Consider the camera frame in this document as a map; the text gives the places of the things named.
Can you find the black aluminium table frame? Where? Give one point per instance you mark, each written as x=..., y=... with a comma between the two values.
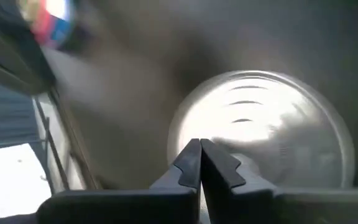
x=73, y=146

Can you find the black support strut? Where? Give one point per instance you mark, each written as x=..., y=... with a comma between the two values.
x=11, y=59

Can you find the blue Wild Planet can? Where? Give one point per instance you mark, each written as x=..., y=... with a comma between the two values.
x=51, y=25
x=253, y=118

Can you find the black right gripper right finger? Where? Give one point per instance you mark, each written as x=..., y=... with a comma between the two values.
x=259, y=207

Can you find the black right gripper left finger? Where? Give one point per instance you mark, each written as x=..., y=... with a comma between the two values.
x=166, y=205

